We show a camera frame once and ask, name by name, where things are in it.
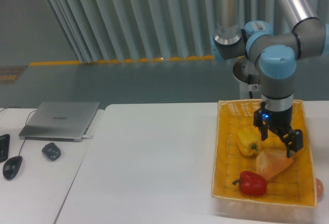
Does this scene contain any triangular bread piece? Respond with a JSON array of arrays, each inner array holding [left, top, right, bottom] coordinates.
[[255, 150, 294, 181]]

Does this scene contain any black computer mouse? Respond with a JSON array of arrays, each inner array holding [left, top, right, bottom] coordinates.
[[3, 156, 23, 180]]

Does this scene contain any small black device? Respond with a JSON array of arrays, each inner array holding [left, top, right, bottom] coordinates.
[[42, 142, 61, 161]]

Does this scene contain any orange-red round fruit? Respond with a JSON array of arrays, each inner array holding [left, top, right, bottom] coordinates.
[[316, 178, 324, 201]]

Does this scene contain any grey folding partition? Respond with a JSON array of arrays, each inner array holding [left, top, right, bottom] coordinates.
[[47, 0, 328, 63]]

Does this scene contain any silver laptop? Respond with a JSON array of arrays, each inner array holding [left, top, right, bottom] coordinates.
[[19, 102, 99, 142]]

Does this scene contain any yellow bell pepper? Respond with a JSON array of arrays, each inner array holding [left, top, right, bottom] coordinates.
[[236, 128, 262, 156]]

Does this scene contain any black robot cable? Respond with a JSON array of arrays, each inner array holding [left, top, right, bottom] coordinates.
[[247, 73, 254, 100]]

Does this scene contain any red bell pepper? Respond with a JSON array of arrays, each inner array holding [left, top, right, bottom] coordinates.
[[232, 171, 267, 196]]

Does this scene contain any yellow woven basket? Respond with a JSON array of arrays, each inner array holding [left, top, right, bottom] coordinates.
[[211, 99, 317, 208]]

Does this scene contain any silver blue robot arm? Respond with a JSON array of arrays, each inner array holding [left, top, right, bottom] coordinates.
[[212, 0, 328, 157]]

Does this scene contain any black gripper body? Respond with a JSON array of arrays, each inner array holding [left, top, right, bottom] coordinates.
[[253, 101, 293, 136]]

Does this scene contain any black mouse cable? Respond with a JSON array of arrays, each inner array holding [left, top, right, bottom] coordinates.
[[0, 106, 38, 158]]

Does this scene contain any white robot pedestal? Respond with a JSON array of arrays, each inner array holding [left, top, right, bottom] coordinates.
[[233, 57, 261, 99]]

